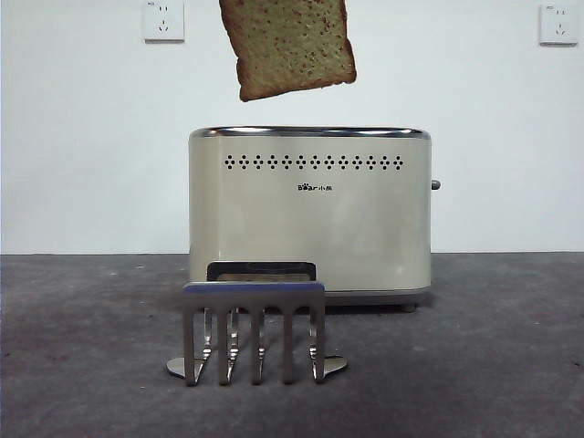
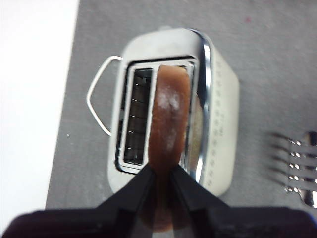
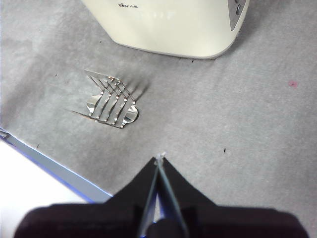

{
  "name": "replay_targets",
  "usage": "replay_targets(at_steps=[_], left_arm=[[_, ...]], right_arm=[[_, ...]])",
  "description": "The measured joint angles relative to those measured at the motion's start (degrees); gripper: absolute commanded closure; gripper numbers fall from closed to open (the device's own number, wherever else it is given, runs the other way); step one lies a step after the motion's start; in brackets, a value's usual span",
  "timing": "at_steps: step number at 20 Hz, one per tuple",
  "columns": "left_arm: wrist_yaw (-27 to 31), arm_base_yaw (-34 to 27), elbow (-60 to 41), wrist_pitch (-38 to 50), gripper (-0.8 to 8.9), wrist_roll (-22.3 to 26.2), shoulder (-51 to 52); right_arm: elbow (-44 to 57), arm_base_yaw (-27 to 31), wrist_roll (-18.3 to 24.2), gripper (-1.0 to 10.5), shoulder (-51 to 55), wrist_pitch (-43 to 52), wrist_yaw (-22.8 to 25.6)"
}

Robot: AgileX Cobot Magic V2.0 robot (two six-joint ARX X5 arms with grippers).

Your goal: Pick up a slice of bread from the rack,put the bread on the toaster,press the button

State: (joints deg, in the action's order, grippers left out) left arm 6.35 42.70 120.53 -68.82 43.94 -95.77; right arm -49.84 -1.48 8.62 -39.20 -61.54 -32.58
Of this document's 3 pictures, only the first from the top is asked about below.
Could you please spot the brown bread slice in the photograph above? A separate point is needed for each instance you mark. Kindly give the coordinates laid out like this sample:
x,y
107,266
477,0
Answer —
x,y
292,50

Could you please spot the cream two-slot toaster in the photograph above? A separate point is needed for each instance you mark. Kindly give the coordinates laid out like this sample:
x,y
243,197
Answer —
x,y
310,228

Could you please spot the silver metal toast rack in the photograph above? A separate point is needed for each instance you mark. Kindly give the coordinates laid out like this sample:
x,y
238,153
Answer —
x,y
255,299

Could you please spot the grey toaster lever knob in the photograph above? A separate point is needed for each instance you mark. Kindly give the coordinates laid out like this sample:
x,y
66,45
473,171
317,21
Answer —
x,y
436,184

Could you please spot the white wall socket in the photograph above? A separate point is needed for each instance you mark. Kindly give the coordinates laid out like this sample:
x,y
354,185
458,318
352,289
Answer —
x,y
559,25
164,23

